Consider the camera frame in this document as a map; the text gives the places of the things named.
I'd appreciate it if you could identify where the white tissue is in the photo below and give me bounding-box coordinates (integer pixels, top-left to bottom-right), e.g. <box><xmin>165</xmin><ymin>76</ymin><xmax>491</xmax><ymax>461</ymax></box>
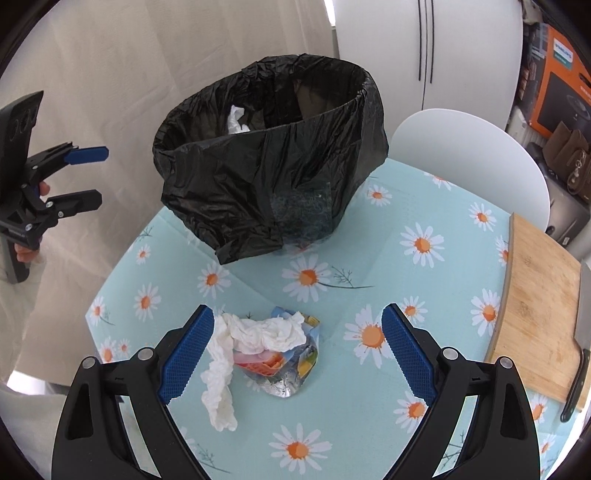
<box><xmin>226</xmin><ymin>105</ymin><xmax>250</xmax><ymax>135</ymax></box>
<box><xmin>200</xmin><ymin>312</ymin><xmax>307</xmax><ymax>432</ymax></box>

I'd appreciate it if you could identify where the colourful snack wrapper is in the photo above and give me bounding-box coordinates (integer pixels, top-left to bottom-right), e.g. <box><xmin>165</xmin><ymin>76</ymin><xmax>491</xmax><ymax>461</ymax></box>
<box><xmin>235</xmin><ymin>307</ymin><xmax>321</xmax><ymax>398</ymax></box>

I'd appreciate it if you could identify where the cream sleeve forearm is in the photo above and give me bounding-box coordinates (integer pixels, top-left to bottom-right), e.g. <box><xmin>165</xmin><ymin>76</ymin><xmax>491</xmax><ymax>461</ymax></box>
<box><xmin>1</xmin><ymin>384</ymin><xmax>66</xmax><ymax>479</ymax></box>

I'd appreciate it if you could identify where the black trash bag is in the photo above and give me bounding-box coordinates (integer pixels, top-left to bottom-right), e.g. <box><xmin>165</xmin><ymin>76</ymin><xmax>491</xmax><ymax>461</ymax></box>
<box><xmin>152</xmin><ymin>54</ymin><xmax>389</xmax><ymax>264</ymax></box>

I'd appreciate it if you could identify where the left hand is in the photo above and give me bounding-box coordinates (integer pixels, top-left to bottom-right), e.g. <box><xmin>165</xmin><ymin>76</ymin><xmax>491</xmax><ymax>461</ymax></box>
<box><xmin>13</xmin><ymin>180</ymin><xmax>52</xmax><ymax>265</ymax></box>

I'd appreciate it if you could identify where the wooden cutting board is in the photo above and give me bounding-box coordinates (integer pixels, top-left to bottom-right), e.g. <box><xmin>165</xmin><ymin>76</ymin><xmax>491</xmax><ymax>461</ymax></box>
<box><xmin>485</xmin><ymin>214</ymin><xmax>581</xmax><ymax>404</ymax></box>

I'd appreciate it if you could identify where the white tissue in bin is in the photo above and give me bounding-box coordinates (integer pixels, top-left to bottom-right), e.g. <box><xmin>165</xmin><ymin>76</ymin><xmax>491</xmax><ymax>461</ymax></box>
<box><xmin>226</xmin><ymin>105</ymin><xmax>250</xmax><ymax>135</ymax></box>

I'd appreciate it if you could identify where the daisy print blue tablecloth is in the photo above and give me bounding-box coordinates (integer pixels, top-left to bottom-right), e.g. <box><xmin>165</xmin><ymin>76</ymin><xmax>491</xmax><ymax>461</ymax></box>
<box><xmin>85</xmin><ymin>158</ymin><xmax>583</xmax><ymax>480</ymax></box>

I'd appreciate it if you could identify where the clear plastic bin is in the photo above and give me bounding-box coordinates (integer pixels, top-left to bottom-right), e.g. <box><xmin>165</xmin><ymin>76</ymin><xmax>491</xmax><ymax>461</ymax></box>
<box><xmin>270</xmin><ymin>181</ymin><xmax>353</xmax><ymax>246</ymax></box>

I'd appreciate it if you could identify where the black stool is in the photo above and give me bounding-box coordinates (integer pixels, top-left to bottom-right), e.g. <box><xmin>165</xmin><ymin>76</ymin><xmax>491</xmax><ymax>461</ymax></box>
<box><xmin>526</xmin><ymin>142</ymin><xmax>590</xmax><ymax>248</ymax></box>

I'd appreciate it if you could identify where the white chair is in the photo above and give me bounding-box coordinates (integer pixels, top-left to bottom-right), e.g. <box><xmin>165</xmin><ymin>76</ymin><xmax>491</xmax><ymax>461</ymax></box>
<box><xmin>389</xmin><ymin>108</ymin><xmax>550</xmax><ymax>231</ymax></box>

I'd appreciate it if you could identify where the brown leather bag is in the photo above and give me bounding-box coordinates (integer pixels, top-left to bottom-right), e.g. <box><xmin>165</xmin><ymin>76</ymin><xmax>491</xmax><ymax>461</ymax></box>
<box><xmin>543</xmin><ymin>122</ymin><xmax>590</xmax><ymax>204</ymax></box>

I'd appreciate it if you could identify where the orange appliance box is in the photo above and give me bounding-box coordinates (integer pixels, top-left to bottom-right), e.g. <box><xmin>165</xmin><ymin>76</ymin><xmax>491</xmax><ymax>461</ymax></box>
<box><xmin>517</xmin><ymin>23</ymin><xmax>590</xmax><ymax>138</ymax></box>

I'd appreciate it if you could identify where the white refrigerator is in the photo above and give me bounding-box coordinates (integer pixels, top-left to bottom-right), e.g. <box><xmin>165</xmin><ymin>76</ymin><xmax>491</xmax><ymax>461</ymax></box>
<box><xmin>334</xmin><ymin>0</ymin><xmax>523</xmax><ymax>135</ymax></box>

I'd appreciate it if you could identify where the cleaver knife black handle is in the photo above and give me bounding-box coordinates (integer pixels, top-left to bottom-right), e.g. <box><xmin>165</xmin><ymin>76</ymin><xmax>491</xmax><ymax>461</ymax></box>
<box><xmin>560</xmin><ymin>262</ymin><xmax>591</xmax><ymax>423</ymax></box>

